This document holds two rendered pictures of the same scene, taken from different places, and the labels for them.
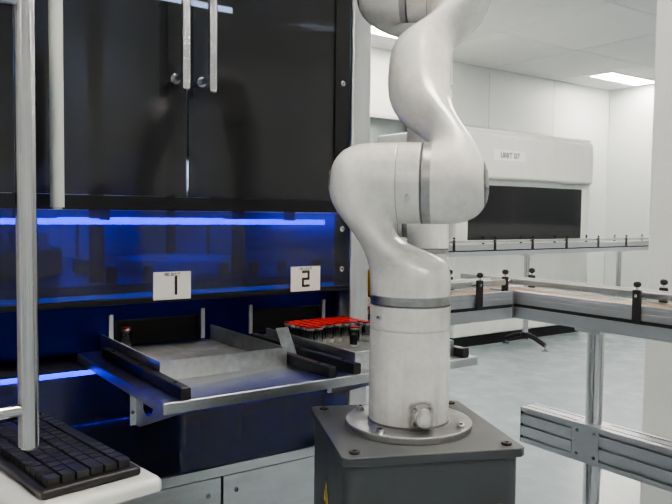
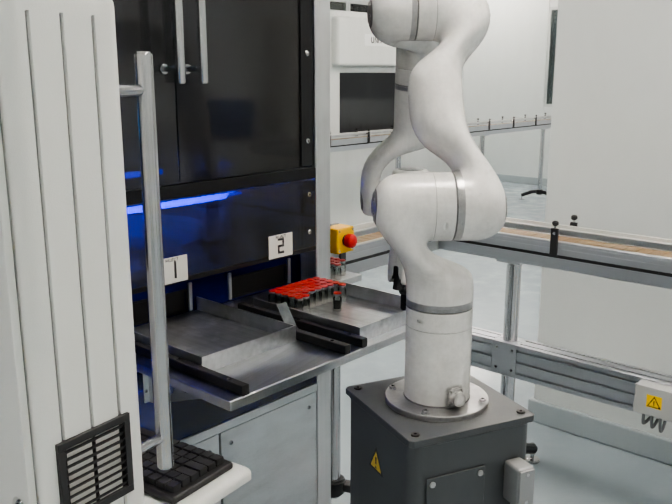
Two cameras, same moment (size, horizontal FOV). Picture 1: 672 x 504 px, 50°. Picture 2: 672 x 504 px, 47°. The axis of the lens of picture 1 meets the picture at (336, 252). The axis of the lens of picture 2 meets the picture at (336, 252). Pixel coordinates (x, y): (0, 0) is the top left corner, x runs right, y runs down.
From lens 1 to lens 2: 51 cm
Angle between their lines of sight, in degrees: 16
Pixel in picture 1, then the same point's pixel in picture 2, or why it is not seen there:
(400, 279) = (440, 291)
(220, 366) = (247, 352)
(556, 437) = (477, 353)
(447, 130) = (474, 164)
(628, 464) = (542, 374)
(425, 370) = (458, 361)
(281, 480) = (266, 428)
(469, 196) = (496, 222)
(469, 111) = not seen: outside the picture
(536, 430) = not seen: hidden behind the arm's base
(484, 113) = not seen: outside the picture
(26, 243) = (160, 303)
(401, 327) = (440, 329)
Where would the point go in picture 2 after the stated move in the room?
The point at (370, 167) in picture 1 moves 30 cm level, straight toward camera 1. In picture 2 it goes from (416, 200) to (479, 237)
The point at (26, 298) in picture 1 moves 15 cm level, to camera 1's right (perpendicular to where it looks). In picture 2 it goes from (162, 349) to (267, 341)
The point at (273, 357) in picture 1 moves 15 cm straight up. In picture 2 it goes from (286, 336) to (285, 268)
